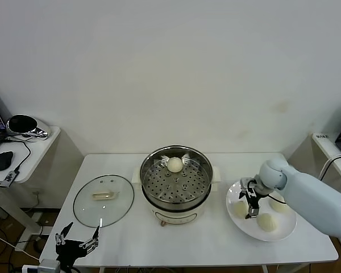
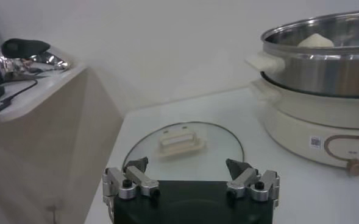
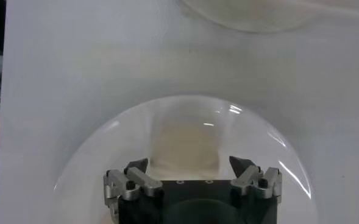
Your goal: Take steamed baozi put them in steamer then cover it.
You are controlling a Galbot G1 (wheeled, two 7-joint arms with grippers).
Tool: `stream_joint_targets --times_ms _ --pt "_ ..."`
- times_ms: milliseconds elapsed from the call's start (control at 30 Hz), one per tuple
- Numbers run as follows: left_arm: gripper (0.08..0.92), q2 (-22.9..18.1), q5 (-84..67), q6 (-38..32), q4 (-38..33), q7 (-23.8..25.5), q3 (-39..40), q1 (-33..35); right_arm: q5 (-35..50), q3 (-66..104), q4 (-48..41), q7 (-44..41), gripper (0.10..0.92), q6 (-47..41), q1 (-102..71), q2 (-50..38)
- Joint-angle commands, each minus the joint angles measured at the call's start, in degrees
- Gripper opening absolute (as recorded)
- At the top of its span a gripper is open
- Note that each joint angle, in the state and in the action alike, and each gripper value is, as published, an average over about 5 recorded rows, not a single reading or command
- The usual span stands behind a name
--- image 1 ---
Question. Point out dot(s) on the cream electric cooker pot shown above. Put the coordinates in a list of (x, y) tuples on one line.
[(173, 216)]

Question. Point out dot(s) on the round glass pot lid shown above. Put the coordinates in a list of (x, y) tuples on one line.
[(113, 204)]

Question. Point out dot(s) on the white side table with mouse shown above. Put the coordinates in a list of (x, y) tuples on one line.
[(42, 148)]

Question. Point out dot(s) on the white label black text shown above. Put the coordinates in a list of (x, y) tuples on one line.
[(321, 136)]

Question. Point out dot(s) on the white round plate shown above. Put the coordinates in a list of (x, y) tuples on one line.
[(244, 227)]

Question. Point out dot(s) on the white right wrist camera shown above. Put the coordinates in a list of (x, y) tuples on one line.
[(247, 182)]

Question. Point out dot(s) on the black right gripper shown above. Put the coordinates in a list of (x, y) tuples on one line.
[(253, 200)]

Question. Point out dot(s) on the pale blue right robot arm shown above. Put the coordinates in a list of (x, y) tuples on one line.
[(309, 196)]

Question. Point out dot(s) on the white side table with label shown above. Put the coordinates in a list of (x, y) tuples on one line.
[(304, 148)]

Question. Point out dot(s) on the black computer mouse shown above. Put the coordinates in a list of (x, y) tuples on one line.
[(3, 161)]

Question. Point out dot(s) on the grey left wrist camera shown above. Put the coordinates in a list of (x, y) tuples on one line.
[(45, 266)]

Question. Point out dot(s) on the stainless steel steamer basket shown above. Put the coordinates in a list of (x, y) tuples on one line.
[(176, 185)]

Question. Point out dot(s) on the white steamed baozi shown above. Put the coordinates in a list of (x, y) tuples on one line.
[(267, 222), (174, 165), (240, 210), (281, 208)]

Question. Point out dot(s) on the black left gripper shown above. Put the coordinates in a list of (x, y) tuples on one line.
[(68, 250)]

